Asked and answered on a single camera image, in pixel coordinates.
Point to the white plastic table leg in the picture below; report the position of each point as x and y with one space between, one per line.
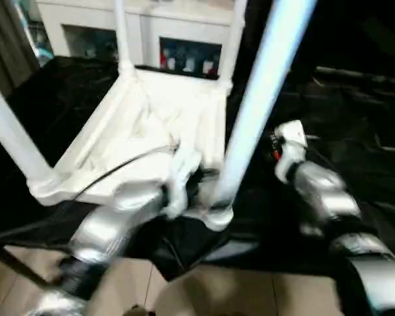
10 131
260 98
233 42
123 33

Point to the white plastic table top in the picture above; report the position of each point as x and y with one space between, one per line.
118 131

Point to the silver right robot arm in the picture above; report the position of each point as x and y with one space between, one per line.
322 191

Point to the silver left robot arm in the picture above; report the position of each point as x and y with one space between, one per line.
102 227

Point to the black table mat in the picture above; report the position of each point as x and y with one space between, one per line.
332 131

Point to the white glass-door cabinet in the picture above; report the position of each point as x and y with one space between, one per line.
85 16

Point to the teal white plastic package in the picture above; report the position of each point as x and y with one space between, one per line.
41 42

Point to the grey curtain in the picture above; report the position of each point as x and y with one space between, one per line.
6 49

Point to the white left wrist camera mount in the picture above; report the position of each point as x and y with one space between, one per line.
181 171

